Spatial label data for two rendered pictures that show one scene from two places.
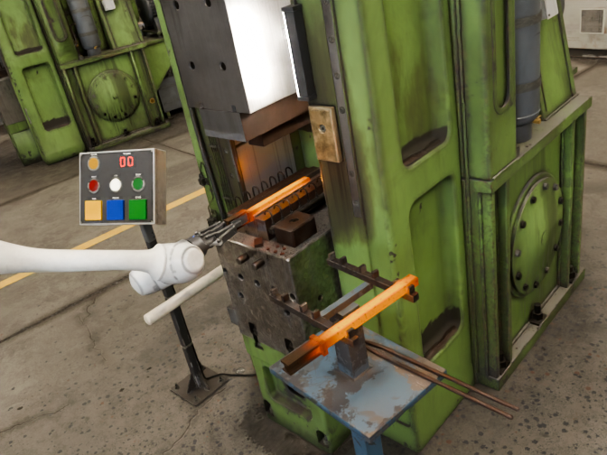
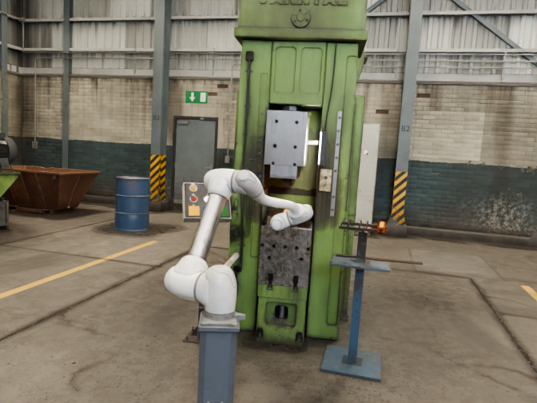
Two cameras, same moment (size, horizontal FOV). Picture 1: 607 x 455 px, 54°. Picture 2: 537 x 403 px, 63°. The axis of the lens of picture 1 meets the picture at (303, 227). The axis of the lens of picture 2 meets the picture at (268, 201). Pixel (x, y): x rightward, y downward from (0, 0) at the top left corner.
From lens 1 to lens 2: 2.50 m
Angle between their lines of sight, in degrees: 44
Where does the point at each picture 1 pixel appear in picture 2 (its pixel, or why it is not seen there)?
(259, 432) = (257, 346)
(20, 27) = not seen: outside the picture
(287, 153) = not seen: hidden behind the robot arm
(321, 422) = (301, 325)
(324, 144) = (324, 184)
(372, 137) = (347, 181)
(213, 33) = (295, 133)
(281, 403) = (272, 325)
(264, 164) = not seen: hidden behind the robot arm
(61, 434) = (129, 366)
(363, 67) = (348, 155)
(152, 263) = (300, 208)
